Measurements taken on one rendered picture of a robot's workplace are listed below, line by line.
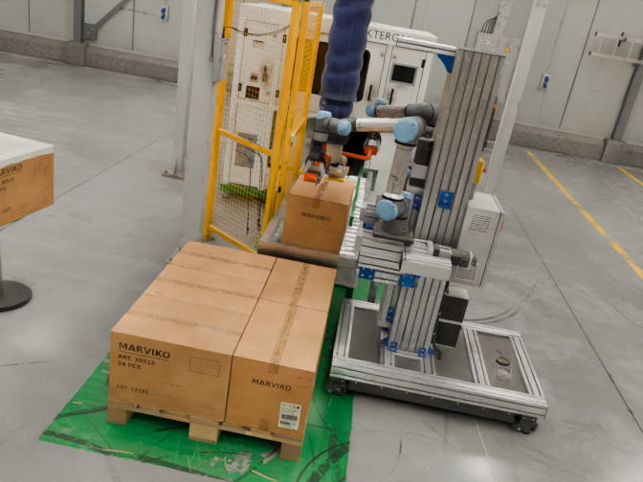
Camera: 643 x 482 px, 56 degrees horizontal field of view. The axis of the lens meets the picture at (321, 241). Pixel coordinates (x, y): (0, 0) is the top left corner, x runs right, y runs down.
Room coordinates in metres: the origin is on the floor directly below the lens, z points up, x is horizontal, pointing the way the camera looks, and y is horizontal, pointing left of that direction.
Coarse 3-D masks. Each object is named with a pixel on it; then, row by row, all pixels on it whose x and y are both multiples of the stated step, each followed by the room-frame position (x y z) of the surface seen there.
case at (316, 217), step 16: (304, 192) 3.81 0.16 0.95; (320, 192) 3.87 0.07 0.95; (336, 192) 3.93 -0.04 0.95; (352, 192) 4.11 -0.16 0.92; (288, 208) 3.74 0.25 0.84; (304, 208) 3.73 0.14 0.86; (320, 208) 3.73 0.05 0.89; (336, 208) 3.72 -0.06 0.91; (288, 224) 3.74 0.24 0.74; (304, 224) 3.73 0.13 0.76; (320, 224) 3.72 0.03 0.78; (336, 224) 3.72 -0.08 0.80; (288, 240) 3.74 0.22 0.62; (304, 240) 3.73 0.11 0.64; (320, 240) 3.72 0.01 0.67; (336, 240) 3.72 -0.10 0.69
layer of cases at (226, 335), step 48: (192, 288) 2.99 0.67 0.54; (240, 288) 3.09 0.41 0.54; (288, 288) 3.20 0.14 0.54; (144, 336) 2.44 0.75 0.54; (192, 336) 2.51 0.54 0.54; (240, 336) 2.59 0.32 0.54; (288, 336) 2.67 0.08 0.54; (144, 384) 2.43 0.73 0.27; (192, 384) 2.42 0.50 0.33; (240, 384) 2.41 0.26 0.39; (288, 384) 2.40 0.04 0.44; (288, 432) 2.40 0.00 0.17
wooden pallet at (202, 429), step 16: (112, 400) 2.44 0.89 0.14; (112, 416) 2.44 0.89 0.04; (128, 416) 2.47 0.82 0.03; (160, 416) 2.42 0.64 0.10; (176, 416) 2.42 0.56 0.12; (192, 416) 2.42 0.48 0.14; (192, 432) 2.42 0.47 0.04; (208, 432) 2.41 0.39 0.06; (240, 432) 2.41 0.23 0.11; (256, 432) 2.40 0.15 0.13; (272, 432) 2.43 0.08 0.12; (288, 448) 2.39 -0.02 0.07
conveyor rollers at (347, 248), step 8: (352, 176) 5.86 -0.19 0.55; (360, 184) 5.66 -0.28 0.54; (360, 192) 5.39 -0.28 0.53; (352, 200) 5.13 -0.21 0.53; (360, 200) 5.13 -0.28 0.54; (360, 208) 4.87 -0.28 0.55; (280, 224) 4.25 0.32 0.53; (280, 232) 4.07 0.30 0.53; (352, 232) 4.32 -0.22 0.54; (272, 240) 3.89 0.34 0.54; (280, 240) 3.90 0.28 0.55; (344, 240) 4.14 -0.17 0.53; (352, 240) 4.14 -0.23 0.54; (344, 248) 3.96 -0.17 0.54; (352, 248) 3.98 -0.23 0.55; (352, 256) 3.86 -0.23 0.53
